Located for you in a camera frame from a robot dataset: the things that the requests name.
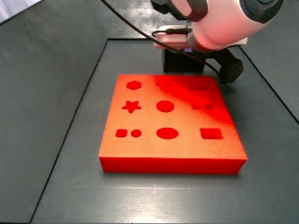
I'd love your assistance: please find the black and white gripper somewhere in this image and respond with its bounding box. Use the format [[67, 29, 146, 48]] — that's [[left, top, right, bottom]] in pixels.
[[154, 25, 243, 84]]

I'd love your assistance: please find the purple rectangular block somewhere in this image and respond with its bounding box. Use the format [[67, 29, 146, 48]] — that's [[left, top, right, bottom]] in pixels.
[[182, 48, 192, 53]]

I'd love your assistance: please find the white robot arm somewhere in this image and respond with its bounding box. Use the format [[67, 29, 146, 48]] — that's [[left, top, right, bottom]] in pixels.
[[151, 0, 284, 83]]

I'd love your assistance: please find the black curved fixture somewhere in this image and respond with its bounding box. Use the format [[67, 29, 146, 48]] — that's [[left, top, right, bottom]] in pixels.
[[163, 49, 204, 73]]

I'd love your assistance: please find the black cable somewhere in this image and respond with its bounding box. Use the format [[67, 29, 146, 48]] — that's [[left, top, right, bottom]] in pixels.
[[99, 0, 224, 77]]

